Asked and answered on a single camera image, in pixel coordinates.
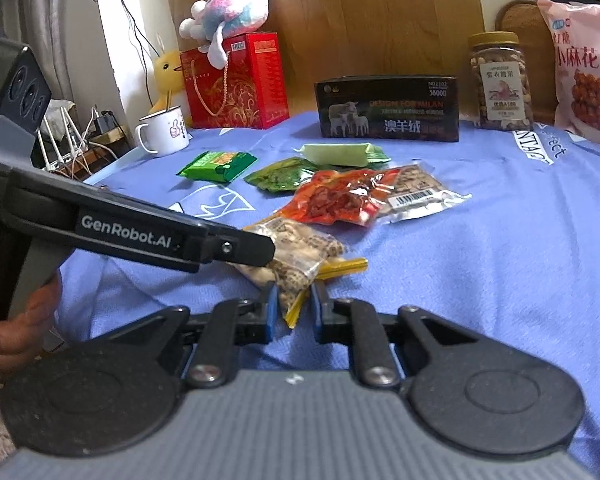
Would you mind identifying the large wooden board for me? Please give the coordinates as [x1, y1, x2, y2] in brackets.
[166, 0, 486, 116]

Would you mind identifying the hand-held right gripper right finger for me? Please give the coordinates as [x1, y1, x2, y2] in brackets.
[312, 282, 486, 390]

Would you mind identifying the blue printed bedsheet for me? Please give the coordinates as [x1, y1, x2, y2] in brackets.
[55, 110, 600, 478]

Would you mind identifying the red gift box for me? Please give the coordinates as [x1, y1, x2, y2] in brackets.
[180, 31, 290, 131]

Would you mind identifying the black power adapter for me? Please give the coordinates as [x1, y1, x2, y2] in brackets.
[91, 110, 123, 136]

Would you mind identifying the bright green snack packet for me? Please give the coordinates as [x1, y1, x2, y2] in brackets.
[176, 151, 257, 183]

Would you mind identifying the black wall cable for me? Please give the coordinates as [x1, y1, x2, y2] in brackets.
[107, 0, 153, 86]

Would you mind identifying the dark green snack packet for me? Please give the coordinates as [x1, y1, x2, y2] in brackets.
[243, 157, 321, 193]

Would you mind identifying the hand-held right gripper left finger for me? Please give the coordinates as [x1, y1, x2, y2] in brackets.
[87, 285, 279, 390]

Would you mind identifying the pastel plush toy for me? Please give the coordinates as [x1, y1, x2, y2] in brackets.
[179, 0, 272, 68]

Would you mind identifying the red snack packet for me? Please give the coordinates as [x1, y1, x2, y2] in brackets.
[280, 169, 408, 227]

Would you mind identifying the pale green snack packet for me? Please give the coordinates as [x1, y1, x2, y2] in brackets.
[292, 142, 392, 170]

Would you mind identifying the rounded brown wooden panel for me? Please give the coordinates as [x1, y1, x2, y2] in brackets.
[495, 0, 556, 123]

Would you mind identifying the white enamel mug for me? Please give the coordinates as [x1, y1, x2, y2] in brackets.
[135, 106, 191, 157]

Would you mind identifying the clear nut packet barcode label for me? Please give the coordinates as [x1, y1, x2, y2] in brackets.
[377, 162, 473, 225]

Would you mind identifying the yellow plush toy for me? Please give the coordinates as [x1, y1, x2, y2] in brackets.
[147, 49, 187, 115]

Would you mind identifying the large pink snack bag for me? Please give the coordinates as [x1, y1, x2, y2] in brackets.
[536, 0, 600, 153]

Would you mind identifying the black printed box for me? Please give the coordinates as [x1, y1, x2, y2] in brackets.
[314, 76, 461, 143]

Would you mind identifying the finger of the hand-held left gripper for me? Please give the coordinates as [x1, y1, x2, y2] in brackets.
[199, 224, 277, 267]

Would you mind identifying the clear peanut bag yellow zip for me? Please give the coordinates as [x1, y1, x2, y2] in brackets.
[232, 215, 370, 330]

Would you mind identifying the grey curtain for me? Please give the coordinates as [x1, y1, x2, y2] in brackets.
[20, 0, 116, 171]

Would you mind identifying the clear plastic nut jar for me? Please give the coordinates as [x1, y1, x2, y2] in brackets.
[467, 31, 535, 132]

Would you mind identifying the person's left hand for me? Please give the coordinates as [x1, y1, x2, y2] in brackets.
[0, 276, 64, 387]

